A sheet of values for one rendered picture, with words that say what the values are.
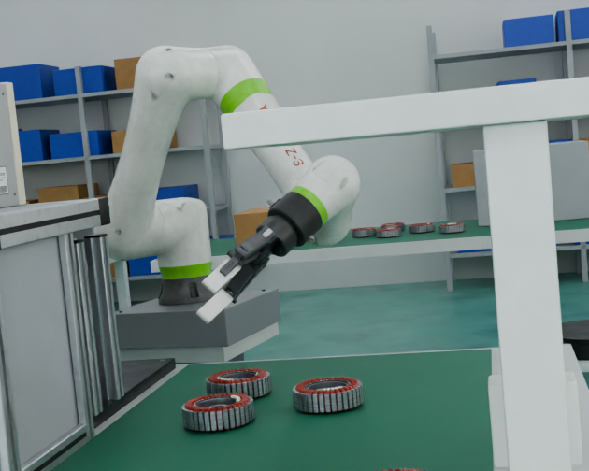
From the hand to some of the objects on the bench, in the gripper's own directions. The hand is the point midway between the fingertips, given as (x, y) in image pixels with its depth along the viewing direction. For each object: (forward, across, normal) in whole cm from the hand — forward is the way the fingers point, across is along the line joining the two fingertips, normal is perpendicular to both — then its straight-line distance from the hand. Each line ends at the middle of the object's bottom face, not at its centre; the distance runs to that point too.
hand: (208, 300), depth 181 cm
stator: (+8, -2, +16) cm, 18 cm away
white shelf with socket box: (+18, +54, +50) cm, 76 cm away
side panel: (+42, +19, +6) cm, 46 cm away
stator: (+18, +12, +18) cm, 29 cm away
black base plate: (+38, -23, -22) cm, 49 cm away
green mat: (+12, +17, +27) cm, 34 cm away
